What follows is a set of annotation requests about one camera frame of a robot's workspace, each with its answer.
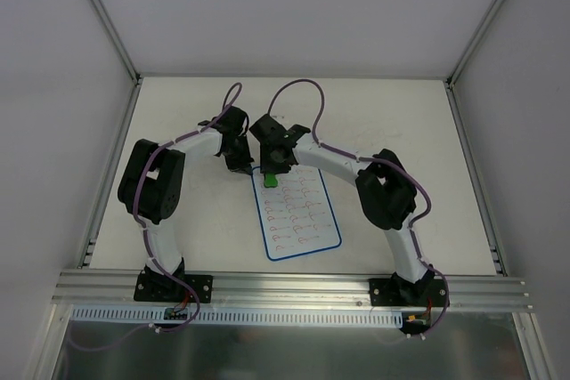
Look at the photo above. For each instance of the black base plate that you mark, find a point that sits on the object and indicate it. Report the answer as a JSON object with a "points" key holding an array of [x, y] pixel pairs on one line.
{"points": [[152, 287], [391, 292]]}

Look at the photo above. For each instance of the green black eraser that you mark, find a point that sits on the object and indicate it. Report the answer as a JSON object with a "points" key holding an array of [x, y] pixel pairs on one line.
{"points": [[270, 181]]}

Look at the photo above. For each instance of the left aluminium frame post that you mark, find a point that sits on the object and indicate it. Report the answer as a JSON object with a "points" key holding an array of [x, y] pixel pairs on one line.
{"points": [[111, 32]]}

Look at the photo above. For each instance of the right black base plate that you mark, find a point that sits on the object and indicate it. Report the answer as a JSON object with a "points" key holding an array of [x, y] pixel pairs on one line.
{"points": [[391, 292]]}

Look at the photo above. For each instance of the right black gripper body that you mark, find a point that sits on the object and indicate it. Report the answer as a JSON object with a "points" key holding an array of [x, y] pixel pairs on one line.
{"points": [[280, 165]]}

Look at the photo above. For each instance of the right aluminium frame post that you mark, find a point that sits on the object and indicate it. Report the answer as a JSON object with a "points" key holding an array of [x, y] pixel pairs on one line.
{"points": [[476, 39]]}

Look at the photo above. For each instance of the aluminium mounting rail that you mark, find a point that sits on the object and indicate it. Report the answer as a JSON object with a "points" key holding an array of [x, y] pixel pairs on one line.
{"points": [[297, 291]]}

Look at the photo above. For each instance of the white slotted cable duct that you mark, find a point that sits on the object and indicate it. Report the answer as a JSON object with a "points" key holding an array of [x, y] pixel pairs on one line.
{"points": [[239, 316]]}

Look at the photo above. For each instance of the aluminium frame post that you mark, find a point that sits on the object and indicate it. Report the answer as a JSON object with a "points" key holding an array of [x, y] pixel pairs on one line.
{"points": [[111, 32], [476, 39]]}

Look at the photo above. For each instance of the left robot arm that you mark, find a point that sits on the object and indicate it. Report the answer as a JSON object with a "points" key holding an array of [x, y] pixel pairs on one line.
{"points": [[151, 185]]}

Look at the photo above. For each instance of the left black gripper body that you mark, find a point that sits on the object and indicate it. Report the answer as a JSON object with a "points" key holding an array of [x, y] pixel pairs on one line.
{"points": [[240, 156]]}

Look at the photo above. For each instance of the blue framed whiteboard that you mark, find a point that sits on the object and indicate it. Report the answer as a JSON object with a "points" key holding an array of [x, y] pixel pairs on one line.
{"points": [[297, 217]]}

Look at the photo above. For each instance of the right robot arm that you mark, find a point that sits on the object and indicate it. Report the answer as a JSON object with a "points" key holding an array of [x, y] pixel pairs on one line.
{"points": [[385, 190]]}

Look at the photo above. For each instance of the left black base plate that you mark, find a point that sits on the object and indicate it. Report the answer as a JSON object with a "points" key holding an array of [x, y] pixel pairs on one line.
{"points": [[152, 287]]}

